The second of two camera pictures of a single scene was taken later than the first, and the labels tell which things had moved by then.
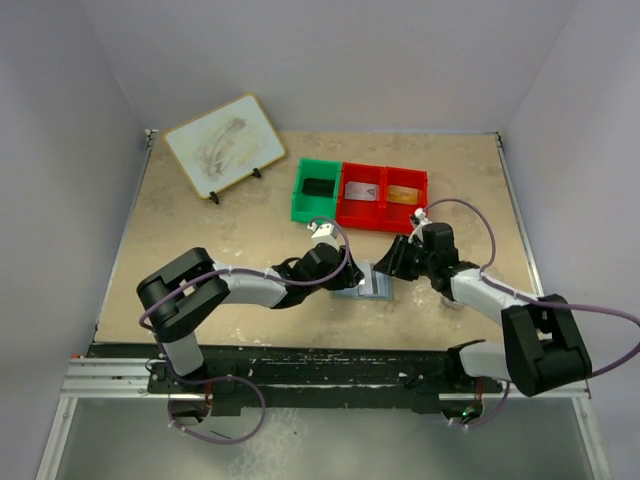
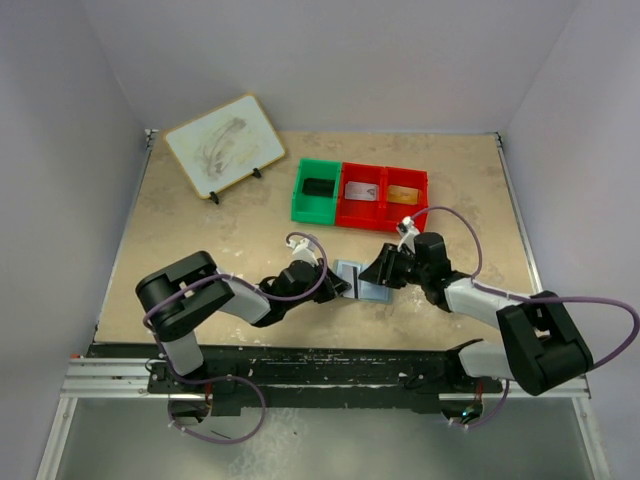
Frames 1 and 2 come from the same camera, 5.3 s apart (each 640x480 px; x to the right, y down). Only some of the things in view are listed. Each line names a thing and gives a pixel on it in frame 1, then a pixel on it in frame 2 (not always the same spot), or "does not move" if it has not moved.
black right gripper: (394, 262) to (382, 270)
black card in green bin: (319, 187) does not move
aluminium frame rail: (87, 377) does not move
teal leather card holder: (377, 285) does not move
